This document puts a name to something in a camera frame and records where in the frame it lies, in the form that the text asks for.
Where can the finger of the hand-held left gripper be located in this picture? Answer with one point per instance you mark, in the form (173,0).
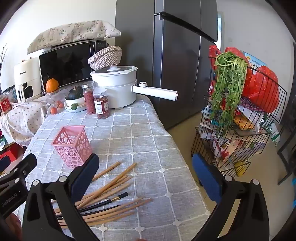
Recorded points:
(24,168)
(4,164)

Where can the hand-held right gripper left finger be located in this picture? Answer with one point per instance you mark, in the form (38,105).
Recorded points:
(85,172)

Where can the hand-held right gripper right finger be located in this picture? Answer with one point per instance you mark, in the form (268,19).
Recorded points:
(204,172)

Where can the pink perforated utensil holder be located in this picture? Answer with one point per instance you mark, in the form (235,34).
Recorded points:
(71,143)

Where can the pile of wooden chopsticks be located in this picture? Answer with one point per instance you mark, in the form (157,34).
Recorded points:
(115,183)

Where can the red box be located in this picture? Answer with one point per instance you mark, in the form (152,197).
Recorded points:
(8,155)

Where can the black chopstick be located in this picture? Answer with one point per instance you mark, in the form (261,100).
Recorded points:
(97,210)
(108,200)

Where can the yellow bag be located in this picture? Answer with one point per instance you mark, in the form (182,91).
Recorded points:
(241,168)

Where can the floral cloth cover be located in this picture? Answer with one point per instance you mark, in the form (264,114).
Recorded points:
(20,122)

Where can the red tin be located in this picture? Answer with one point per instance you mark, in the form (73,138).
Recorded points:
(4,104)

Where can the yellow snack packet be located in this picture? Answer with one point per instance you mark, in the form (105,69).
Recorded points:
(242,122)

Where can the small red fruit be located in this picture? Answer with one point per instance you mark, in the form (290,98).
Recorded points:
(60,104)
(53,110)

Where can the grey checked tablecloth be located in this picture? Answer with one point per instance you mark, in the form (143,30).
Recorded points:
(143,143)

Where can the labelled red spice jar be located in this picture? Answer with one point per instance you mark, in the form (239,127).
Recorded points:
(101,105)

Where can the white ceramic bowl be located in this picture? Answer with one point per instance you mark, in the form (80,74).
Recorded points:
(78,103)

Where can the tall red spice jar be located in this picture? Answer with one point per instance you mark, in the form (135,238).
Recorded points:
(89,99)

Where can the clear glass jar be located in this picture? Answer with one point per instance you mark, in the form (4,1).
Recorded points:
(54,98)

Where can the green white packet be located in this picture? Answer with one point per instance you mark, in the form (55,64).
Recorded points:
(275,135)

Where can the green squash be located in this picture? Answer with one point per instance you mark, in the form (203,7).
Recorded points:
(74,93)

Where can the orange fruit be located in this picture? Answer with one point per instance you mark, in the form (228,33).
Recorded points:
(51,85)

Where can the white electric pot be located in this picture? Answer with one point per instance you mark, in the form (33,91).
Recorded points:
(115,90)

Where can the white air fryer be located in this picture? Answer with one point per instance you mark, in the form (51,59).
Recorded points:
(25,74)

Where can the green leafy vegetable bunch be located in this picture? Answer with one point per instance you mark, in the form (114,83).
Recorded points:
(227,81)

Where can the large red plastic bag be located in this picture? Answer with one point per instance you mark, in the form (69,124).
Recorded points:
(261,90)

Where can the dried branches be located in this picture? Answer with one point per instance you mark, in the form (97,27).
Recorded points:
(2,60)

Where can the dark grey refrigerator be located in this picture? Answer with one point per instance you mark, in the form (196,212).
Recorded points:
(180,69)

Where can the black microwave oven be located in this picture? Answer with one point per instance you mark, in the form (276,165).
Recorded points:
(67,64)

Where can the white pot lid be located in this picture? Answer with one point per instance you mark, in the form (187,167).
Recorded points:
(120,69)

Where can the small red plastic bag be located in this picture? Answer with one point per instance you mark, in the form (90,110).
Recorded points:
(214,54)

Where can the blue printed box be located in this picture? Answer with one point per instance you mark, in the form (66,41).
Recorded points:
(255,59)

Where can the floral microwave cover cloth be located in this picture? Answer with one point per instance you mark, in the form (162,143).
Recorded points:
(69,34)

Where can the black metal frame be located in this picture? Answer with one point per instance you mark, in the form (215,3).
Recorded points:
(286,148)

